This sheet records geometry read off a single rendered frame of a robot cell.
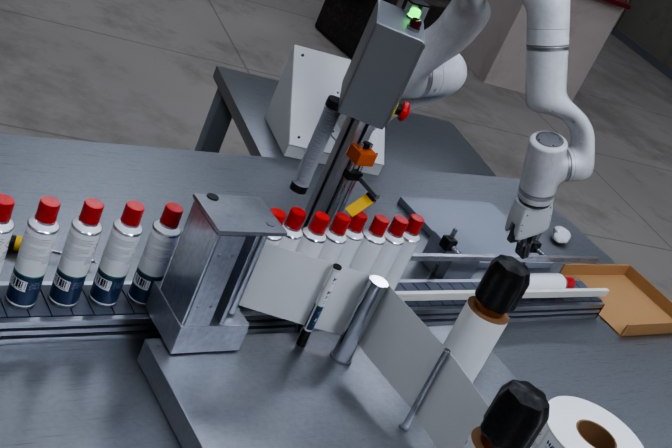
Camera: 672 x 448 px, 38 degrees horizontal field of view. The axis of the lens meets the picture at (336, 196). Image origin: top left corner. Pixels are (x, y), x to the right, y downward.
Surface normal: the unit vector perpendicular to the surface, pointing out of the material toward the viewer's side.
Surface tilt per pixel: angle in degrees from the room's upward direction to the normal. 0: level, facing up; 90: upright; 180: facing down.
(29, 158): 0
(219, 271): 90
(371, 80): 90
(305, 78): 42
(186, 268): 90
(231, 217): 0
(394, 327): 90
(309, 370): 0
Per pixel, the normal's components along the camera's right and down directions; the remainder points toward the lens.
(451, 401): -0.84, -0.11
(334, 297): 0.10, 0.49
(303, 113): 0.48, -0.25
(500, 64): 0.31, 0.54
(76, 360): 0.37, -0.83
